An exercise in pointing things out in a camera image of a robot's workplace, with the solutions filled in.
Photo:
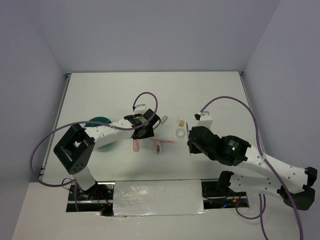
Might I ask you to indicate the red pen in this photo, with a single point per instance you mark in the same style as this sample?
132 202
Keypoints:
162 140

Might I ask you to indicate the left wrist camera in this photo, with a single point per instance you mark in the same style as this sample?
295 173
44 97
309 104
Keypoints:
139 109

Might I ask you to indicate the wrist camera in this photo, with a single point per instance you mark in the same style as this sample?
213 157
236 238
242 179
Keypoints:
204 119
139 109

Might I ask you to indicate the clear tape roll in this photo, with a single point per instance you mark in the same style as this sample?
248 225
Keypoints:
180 133

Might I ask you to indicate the grey clear pen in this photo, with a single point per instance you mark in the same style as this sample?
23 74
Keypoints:
187 130

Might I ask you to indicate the pink correction tape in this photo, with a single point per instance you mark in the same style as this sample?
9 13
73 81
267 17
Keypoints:
136 147

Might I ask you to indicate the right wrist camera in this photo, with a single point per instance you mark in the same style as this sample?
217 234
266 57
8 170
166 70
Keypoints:
204 119

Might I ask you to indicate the yellow eraser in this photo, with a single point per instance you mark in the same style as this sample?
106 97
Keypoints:
181 123

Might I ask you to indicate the pink small stapler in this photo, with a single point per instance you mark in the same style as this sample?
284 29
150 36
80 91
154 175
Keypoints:
158 147

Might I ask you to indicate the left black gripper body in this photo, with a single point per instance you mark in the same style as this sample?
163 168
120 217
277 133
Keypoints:
149 133

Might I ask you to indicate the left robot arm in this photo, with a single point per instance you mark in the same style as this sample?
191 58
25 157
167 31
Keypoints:
75 148

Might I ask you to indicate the grey eraser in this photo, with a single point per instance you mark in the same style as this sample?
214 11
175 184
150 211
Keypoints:
163 119

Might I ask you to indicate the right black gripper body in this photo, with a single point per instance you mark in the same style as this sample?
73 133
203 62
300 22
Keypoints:
193 148

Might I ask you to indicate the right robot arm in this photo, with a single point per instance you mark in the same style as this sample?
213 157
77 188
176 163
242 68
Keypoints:
278 179

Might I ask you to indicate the teal round organizer container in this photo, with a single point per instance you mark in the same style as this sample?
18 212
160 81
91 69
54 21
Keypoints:
96 131

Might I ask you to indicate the silver foil plate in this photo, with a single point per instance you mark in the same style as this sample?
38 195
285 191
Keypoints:
158 198

